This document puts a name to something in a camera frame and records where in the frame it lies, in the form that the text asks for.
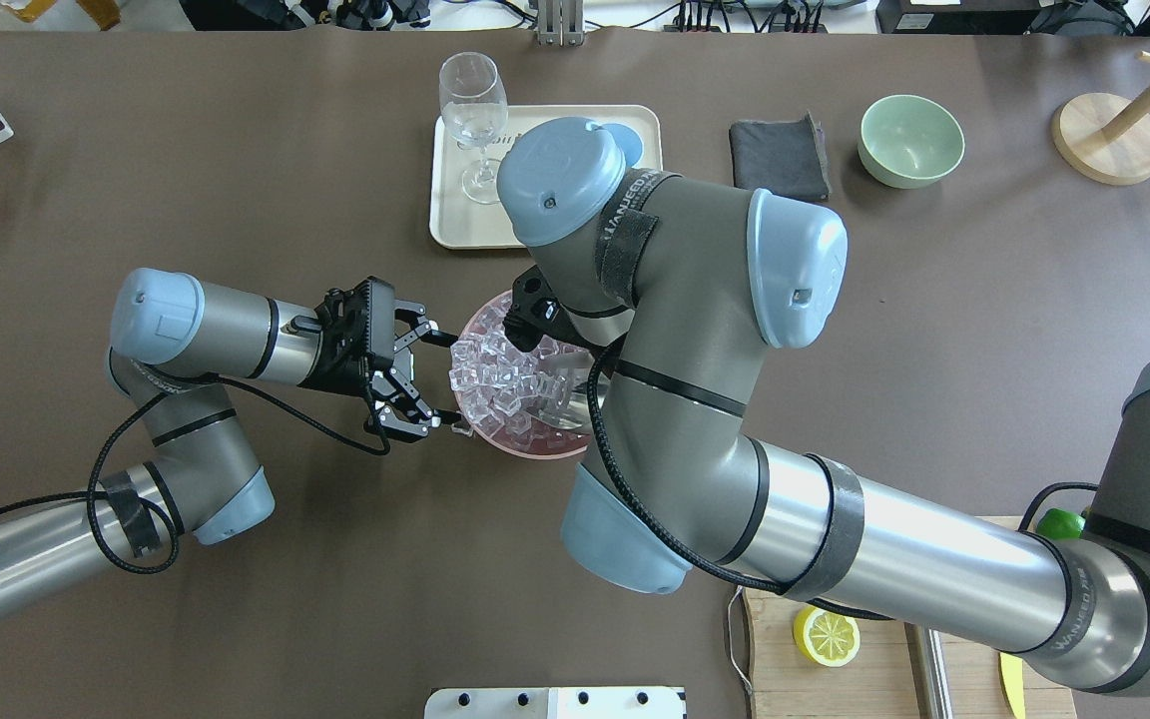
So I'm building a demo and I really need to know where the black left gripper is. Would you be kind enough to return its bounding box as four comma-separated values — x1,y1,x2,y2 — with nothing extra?
296,277,459,442

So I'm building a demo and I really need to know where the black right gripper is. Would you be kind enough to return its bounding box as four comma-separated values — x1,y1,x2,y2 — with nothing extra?
503,265,587,354

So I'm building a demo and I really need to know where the steel ice scoop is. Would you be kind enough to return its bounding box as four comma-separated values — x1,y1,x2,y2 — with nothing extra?
523,354,593,435

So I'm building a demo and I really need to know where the pink bowl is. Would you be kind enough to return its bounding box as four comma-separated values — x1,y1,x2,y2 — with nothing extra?
453,293,592,459

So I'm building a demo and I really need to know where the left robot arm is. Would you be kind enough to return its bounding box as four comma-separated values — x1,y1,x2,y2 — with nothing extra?
0,268,459,618

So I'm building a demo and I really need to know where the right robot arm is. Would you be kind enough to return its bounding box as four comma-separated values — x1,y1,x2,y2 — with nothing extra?
499,118,1150,696

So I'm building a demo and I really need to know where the clear ice cubes pile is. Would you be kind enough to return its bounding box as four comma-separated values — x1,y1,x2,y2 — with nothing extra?
450,331,567,444

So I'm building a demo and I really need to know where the light blue cup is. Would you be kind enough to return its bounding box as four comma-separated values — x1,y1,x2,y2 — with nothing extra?
601,123,644,167

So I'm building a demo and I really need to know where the wooden cup tree stand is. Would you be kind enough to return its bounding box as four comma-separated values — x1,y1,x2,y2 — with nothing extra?
1050,49,1150,186

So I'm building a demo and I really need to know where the cream serving tray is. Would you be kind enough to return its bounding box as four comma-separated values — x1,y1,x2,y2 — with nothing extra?
429,104,665,251

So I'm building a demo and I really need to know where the clear wine glass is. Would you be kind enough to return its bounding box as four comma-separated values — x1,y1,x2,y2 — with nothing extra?
438,53,508,205

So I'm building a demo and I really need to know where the grey folded cloth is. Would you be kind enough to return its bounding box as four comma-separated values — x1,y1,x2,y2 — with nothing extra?
729,113,831,202

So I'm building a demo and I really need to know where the green bowl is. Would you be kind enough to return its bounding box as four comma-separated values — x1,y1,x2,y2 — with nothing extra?
859,94,966,190

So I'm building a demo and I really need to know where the half lemon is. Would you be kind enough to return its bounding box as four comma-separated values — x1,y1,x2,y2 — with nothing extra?
794,605,863,668

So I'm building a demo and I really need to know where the bamboo cutting board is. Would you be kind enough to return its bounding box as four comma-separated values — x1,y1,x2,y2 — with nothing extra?
727,515,1080,719

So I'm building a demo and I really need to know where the steel muddler black tip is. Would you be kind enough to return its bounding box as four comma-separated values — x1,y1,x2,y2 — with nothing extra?
906,624,955,718

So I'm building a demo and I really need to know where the green lime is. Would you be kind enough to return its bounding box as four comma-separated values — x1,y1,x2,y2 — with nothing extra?
1034,508,1086,541

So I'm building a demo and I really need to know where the yellow plastic knife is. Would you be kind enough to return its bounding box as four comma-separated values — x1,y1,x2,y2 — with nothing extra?
996,652,1027,719

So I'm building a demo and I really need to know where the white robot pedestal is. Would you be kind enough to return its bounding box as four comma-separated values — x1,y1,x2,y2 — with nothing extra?
423,686,689,718

